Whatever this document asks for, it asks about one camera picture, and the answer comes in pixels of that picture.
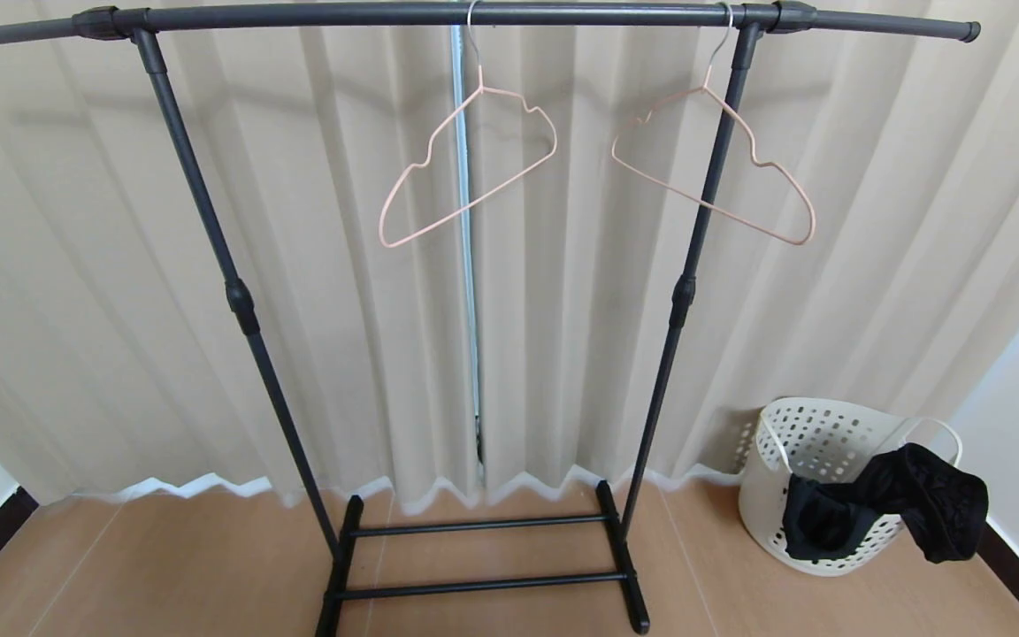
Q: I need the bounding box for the black clothes rack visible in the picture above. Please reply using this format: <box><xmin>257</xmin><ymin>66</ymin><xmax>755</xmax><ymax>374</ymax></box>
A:
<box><xmin>0</xmin><ymin>0</ymin><xmax>981</xmax><ymax>637</ymax></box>

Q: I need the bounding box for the beige curtain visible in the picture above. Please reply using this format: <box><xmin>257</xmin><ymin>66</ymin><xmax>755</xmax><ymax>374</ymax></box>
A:
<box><xmin>0</xmin><ymin>0</ymin><xmax>1019</xmax><ymax>510</ymax></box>

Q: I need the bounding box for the heap of clothes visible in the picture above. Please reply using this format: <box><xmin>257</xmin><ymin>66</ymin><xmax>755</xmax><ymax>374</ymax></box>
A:
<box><xmin>781</xmin><ymin>442</ymin><xmax>990</xmax><ymax>565</ymax></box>

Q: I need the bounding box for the pink clothes hanger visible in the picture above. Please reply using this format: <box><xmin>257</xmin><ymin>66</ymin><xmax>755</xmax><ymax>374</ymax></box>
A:
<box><xmin>611</xmin><ymin>0</ymin><xmax>817</xmax><ymax>247</ymax></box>
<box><xmin>378</xmin><ymin>0</ymin><xmax>558</xmax><ymax>249</ymax></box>

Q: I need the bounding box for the white laundry basket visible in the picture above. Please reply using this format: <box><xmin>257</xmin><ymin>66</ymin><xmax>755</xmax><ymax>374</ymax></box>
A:
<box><xmin>737</xmin><ymin>396</ymin><xmax>963</xmax><ymax>578</ymax></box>

